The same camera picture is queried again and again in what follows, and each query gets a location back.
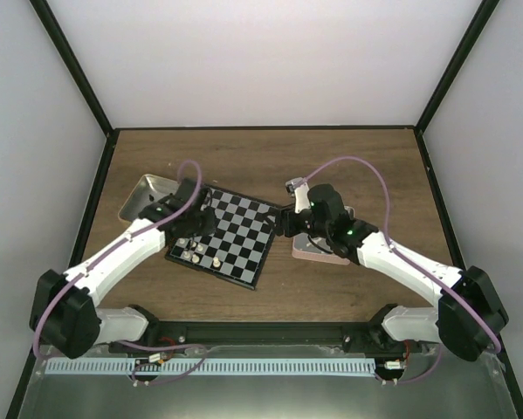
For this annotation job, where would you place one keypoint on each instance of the blue slotted cable duct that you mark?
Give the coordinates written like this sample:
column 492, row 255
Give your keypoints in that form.
column 112, row 366

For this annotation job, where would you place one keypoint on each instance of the black frame post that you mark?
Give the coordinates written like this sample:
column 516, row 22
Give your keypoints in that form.
column 463, row 50
column 55, row 33

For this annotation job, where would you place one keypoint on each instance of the black and silver chessboard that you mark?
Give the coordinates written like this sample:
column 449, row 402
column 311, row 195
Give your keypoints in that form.
column 242, row 240

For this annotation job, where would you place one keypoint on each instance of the right black frame post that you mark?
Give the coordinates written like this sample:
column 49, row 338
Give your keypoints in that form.
column 463, row 50

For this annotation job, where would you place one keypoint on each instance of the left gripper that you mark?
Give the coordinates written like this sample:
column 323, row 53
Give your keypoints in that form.
column 210, row 225

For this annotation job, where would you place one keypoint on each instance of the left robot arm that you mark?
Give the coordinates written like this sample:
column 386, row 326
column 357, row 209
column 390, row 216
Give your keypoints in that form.
column 66, row 311

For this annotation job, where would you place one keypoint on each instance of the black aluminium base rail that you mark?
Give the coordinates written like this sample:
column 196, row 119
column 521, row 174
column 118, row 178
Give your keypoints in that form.
column 371, row 337

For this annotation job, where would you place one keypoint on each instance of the left black frame post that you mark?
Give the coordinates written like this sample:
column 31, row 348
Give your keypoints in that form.
column 55, row 33

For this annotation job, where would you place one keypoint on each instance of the yellow tin tray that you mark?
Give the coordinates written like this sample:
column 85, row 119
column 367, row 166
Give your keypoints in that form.
column 149, row 189

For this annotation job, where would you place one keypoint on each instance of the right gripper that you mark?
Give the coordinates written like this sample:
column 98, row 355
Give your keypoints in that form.
column 286, row 215

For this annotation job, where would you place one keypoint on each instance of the pink tin tray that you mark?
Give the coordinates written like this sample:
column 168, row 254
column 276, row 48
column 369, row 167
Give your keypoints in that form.
column 312, row 245

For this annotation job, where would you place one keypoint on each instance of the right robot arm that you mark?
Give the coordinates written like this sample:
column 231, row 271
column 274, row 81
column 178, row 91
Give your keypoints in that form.
column 464, row 312

